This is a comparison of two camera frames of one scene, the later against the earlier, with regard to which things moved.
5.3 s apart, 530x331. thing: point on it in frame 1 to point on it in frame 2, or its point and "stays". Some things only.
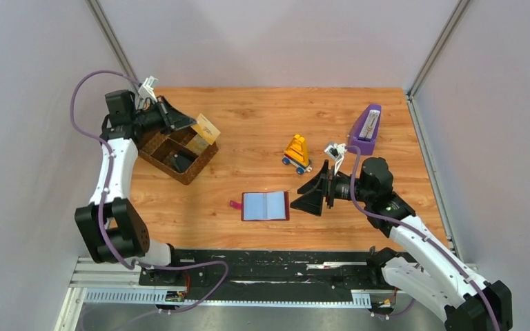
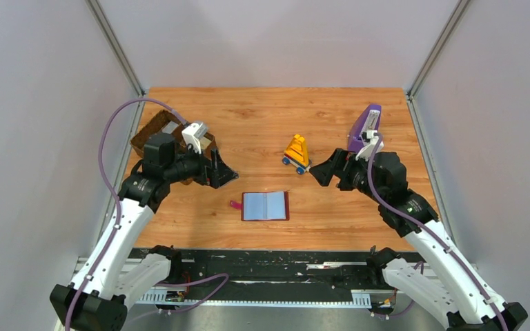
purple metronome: x=363 y=129 stays
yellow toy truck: x=296 y=155 stays
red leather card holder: x=263 y=206 stays
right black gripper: x=328 y=188 to x=338 y=167
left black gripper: x=168 y=118 to x=213 y=168
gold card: x=208 y=132 to x=204 y=142
